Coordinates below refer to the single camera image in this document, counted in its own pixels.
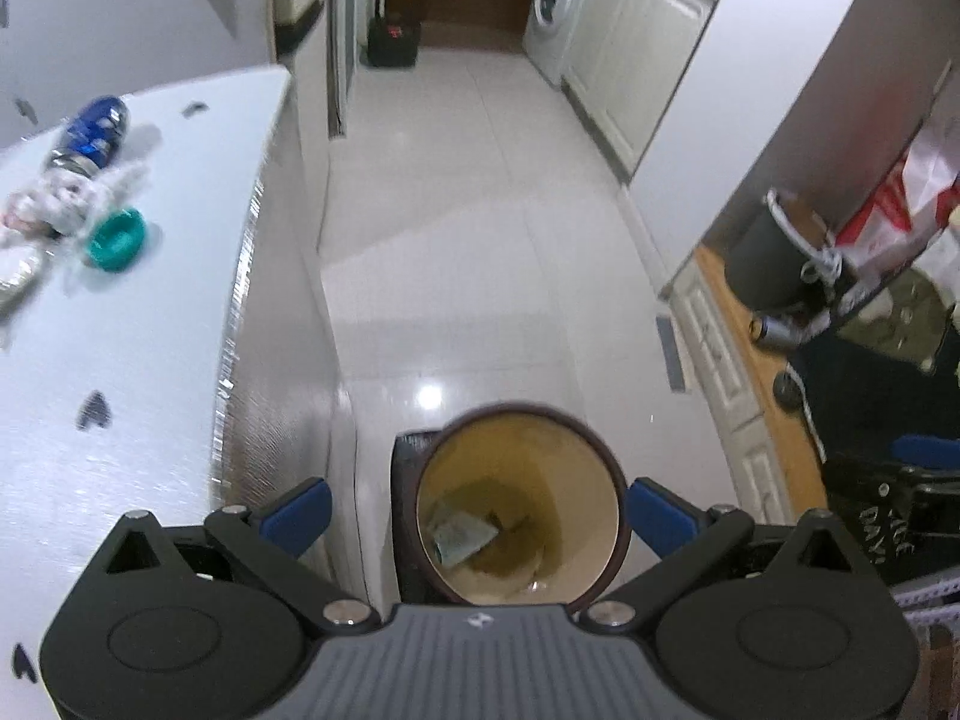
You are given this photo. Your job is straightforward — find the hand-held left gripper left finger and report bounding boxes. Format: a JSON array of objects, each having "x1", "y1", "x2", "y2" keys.
[{"x1": 94, "y1": 478, "x2": 380, "y2": 635}]

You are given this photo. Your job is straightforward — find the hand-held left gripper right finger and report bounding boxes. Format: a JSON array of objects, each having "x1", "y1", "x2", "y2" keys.
[{"x1": 581, "y1": 477, "x2": 867, "y2": 635}]

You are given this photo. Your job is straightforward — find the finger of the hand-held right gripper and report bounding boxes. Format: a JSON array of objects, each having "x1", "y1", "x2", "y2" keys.
[{"x1": 892, "y1": 435, "x2": 960, "y2": 468}]

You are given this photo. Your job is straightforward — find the brown-rimmed yellow trash bin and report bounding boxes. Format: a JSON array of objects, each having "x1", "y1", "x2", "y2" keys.
[{"x1": 411, "y1": 401, "x2": 627, "y2": 608}]

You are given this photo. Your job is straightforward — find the teal round lid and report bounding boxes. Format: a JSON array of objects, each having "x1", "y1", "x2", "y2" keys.
[{"x1": 81, "y1": 207, "x2": 148, "y2": 274}]

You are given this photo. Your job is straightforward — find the white wrapper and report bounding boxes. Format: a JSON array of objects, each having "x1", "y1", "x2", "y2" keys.
[{"x1": 0, "y1": 246, "x2": 44, "y2": 312}]

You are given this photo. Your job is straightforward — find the clear plastic wrapper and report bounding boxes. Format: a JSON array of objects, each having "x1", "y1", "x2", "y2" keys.
[{"x1": 0, "y1": 161, "x2": 151, "y2": 242}]

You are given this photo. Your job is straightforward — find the crushed blue drink can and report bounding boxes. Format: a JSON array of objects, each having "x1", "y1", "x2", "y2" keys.
[{"x1": 46, "y1": 95, "x2": 132, "y2": 175}]

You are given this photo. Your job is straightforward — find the black bear-print cloth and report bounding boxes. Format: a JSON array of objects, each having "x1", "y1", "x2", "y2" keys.
[{"x1": 784, "y1": 262, "x2": 960, "y2": 593}]

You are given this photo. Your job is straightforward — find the low white cabinet wooden top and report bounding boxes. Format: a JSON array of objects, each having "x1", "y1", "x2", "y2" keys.
[{"x1": 666, "y1": 246, "x2": 833, "y2": 526}]

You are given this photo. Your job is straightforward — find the grey metal floor strip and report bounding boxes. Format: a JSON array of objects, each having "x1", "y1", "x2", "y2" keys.
[{"x1": 655, "y1": 313, "x2": 689, "y2": 393}]

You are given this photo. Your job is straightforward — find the folded paper scrap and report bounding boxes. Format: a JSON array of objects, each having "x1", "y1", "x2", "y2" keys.
[{"x1": 427, "y1": 499, "x2": 500, "y2": 565}]

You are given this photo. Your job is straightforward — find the metal spray can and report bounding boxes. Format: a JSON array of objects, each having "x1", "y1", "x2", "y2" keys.
[{"x1": 748, "y1": 311, "x2": 800, "y2": 350}]

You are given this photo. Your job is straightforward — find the white heart-print tablecloth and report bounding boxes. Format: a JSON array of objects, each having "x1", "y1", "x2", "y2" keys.
[{"x1": 0, "y1": 64, "x2": 353, "y2": 720}]

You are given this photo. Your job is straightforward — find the red and white bag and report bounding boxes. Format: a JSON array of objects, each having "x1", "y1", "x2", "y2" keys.
[{"x1": 835, "y1": 120, "x2": 960, "y2": 271}]

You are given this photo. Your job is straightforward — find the white kitchen base cabinets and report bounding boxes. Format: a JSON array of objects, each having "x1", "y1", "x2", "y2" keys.
[{"x1": 562, "y1": 0, "x2": 721, "y2": 182}]

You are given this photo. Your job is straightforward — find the black floor heater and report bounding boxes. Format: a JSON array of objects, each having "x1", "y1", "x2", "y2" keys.
[{"x1": 366, "y1": 15, "x2": 422, "y2": 70}]

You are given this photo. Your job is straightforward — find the brown doormat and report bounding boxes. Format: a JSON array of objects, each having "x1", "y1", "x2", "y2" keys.
[{"x1": 420, "y1": 21, "x2": 527, "y2": 55}]

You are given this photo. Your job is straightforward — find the white washing machine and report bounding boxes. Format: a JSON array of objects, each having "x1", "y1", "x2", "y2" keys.
[{"x1": 523, "y1": 0, "x2": 601, "y2": 87}]

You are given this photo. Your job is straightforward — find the grey bucket with rope handle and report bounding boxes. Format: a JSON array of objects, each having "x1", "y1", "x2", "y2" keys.
[{"x1": 724, "y1": 190, "x2": 839, "y2": 314}]

